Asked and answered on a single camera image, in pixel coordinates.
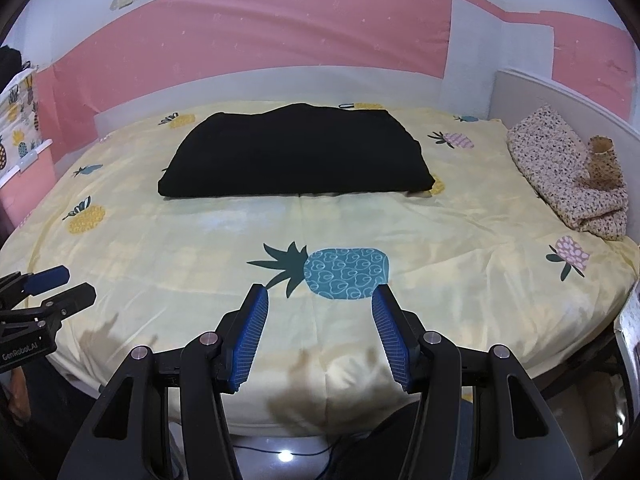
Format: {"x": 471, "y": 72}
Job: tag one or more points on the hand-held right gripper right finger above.
{"x": 392, "y": 335}

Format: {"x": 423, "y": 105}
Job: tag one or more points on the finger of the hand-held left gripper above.
{"x": 47, "y": 277}
{"x": 75, "y": 299}

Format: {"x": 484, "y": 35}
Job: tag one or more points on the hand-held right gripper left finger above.
{"x": 249, "y": 335}

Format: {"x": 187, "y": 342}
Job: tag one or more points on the black large jacket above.
{"x": 300, "y": 155}

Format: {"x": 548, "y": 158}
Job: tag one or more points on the person's left forearm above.
{"x": 14, "y": 392}

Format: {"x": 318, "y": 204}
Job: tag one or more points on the yellow pineapple print bed sheet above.
{"x": 175, "y": 240}

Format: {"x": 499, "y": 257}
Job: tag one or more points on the pineapple print hanging organizer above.
{"x": 20, "y": 125}

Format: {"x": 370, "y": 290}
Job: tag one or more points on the floral folded blanket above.
{"x": 555, "y": 160}

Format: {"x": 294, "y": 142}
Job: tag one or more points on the beige floral fabric roll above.
{"x": 604, "y": 160}

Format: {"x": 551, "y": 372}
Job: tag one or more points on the white headboard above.
{"x": 560, "y": 92}

